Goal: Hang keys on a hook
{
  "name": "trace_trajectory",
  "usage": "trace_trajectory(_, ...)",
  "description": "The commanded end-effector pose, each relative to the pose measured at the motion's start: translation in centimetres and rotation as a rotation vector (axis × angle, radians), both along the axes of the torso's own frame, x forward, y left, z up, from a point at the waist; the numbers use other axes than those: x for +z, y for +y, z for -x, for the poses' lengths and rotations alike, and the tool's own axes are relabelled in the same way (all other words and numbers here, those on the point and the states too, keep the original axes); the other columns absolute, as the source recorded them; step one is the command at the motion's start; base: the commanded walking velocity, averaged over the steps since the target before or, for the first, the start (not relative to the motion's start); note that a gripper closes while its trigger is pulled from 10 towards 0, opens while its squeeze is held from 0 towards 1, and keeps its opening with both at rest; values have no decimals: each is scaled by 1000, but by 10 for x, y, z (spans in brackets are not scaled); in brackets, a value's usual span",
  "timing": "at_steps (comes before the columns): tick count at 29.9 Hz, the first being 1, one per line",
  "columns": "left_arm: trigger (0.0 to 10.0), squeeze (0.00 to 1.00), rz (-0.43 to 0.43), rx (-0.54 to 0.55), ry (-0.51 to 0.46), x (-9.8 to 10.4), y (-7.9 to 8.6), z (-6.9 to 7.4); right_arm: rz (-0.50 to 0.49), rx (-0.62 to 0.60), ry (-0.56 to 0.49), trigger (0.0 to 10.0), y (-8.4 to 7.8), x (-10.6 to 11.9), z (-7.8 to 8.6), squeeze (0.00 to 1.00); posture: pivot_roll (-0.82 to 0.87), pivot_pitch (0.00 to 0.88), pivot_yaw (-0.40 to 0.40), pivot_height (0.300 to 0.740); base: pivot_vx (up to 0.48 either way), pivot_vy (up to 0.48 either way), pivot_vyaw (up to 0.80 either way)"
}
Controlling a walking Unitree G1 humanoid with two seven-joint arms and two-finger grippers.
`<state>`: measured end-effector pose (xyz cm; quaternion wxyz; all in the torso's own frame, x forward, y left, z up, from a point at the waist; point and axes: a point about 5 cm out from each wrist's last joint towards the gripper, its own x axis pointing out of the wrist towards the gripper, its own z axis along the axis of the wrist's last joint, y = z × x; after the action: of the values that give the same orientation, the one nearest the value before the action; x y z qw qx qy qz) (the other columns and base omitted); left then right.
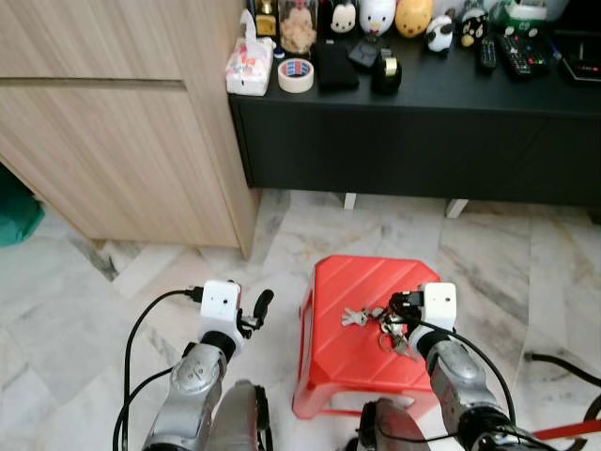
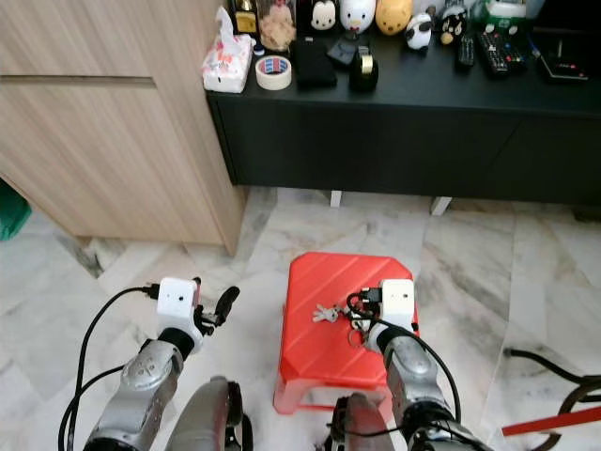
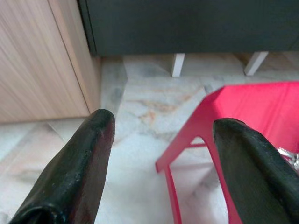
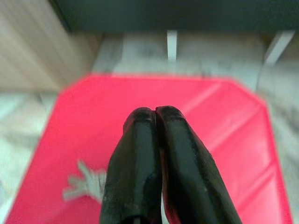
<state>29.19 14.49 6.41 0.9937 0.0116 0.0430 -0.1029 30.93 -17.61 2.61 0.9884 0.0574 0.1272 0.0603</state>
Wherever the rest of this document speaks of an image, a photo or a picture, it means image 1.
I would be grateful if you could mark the flat black box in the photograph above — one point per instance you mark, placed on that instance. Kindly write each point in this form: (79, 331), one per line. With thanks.
(582, 61)

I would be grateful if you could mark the yellow round figurine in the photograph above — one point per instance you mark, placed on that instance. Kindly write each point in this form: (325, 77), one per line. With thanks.
(414, 17)

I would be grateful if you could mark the green bag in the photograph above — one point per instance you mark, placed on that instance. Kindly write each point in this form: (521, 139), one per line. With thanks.
(17, 211)

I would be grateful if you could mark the clear snack jar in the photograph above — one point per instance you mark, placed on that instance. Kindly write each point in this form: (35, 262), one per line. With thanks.
(298, 30)

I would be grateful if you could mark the wide black remote control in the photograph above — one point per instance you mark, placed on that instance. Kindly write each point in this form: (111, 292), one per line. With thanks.
(516, 54)

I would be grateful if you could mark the gold bottle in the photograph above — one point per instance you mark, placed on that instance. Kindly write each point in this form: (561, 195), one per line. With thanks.
(266, 19)

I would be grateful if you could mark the black tape dispenser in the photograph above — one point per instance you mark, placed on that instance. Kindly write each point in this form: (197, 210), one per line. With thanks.
(386, 75)

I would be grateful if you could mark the white console foot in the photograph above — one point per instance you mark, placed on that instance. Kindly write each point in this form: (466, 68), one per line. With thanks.
(456, 208)
(349, 201)

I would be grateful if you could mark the black wallet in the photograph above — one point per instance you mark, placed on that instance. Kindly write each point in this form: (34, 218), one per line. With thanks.
(334, 68)

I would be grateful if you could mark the white round figurine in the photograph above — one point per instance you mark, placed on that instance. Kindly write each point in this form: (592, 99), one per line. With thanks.
(377, 16)

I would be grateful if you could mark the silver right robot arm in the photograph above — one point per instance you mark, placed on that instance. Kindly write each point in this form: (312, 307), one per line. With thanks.
(460, 381)

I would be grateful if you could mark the robot left leg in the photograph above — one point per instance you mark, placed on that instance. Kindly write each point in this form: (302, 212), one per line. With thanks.
(239, 418)

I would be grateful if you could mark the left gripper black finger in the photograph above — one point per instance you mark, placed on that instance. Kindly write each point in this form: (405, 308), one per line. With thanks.
(264, 305)

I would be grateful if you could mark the black yellow figurine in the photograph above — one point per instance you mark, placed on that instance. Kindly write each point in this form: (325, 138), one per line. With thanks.
(472, 26)

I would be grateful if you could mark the small panda figurine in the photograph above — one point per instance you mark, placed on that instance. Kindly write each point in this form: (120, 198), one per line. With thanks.
(439, 35)

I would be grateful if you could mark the white tape roll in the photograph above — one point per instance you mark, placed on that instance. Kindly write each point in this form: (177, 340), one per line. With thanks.
(296, 77)

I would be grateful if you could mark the red plastic stool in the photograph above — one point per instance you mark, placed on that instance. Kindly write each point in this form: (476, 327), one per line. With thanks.
(362, 376)

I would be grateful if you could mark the red bar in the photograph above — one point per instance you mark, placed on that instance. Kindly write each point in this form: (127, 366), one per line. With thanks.
(568, 430)

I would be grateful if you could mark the black tv console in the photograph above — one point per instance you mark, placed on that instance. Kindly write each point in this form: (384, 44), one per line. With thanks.
(413, 141)

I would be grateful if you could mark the robot right leg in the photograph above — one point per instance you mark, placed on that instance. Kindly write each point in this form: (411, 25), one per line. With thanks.
(394, 430)

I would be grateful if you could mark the slim black remote control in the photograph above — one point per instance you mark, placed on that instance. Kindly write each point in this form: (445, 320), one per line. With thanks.
(487, 54)

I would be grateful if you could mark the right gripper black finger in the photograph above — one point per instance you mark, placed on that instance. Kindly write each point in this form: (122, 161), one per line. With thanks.
(397, 300)
(398, 331)

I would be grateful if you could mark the silver key bunch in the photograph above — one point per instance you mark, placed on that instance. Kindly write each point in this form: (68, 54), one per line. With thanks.
(357, 317)

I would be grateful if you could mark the small black pouch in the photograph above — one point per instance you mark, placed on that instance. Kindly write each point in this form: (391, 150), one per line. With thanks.
(363, 54)

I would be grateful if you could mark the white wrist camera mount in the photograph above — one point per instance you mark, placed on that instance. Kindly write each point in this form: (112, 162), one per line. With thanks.
(220, 303)
(439, 305)

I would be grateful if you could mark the robot leg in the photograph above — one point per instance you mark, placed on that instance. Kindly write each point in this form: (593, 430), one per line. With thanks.
(239, 418)
(394, 430)

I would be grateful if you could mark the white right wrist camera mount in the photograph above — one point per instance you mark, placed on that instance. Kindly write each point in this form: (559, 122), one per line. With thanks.
(439, 305)

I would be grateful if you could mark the pink white tissue pack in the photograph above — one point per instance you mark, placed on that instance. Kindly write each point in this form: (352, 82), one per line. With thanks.
(249, 66)

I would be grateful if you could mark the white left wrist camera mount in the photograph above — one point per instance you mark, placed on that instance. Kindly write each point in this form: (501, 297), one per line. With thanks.
(220, 303)

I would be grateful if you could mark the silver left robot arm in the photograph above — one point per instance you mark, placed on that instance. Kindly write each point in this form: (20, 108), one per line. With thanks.
(192, 395)

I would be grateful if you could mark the light wooden cabinet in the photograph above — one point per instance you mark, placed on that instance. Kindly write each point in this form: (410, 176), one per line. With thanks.
(113, 141)

